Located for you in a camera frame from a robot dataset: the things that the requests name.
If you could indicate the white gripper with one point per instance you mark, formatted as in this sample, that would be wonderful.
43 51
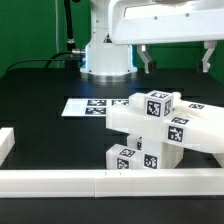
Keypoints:
135 22

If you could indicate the white tagged cube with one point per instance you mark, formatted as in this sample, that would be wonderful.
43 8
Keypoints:
158 104

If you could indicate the white chair back frame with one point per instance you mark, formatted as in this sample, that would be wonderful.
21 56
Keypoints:
192 125

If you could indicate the white chair seat part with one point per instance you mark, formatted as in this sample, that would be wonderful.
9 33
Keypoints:
170 155

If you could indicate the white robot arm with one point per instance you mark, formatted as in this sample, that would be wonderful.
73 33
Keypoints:
105 60

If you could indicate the white right fence wall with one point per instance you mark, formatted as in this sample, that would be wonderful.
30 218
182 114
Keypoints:
220 158

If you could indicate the white fence wall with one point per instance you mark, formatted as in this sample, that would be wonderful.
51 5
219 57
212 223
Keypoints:
220 158
7 142
111 183

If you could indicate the white marker base plate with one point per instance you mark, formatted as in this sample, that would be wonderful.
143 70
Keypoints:
86 107

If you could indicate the white front fence wall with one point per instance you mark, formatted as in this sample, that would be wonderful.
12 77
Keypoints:
111 183

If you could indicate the white left fence wall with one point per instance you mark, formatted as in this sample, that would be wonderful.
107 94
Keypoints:
7 142

